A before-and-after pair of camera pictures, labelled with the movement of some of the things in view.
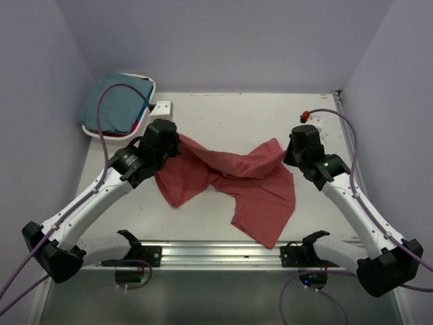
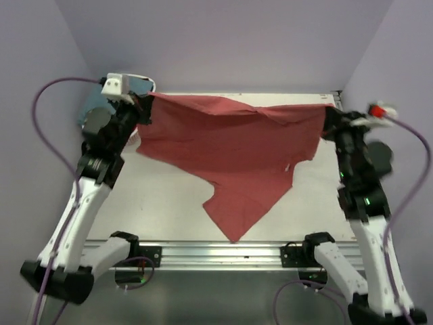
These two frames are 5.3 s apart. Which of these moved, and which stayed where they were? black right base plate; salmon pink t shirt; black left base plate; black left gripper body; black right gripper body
Moved: salmon pink t shirt; black right gripper body; black left gripper body
Stayed: black right base plate; black left base plate
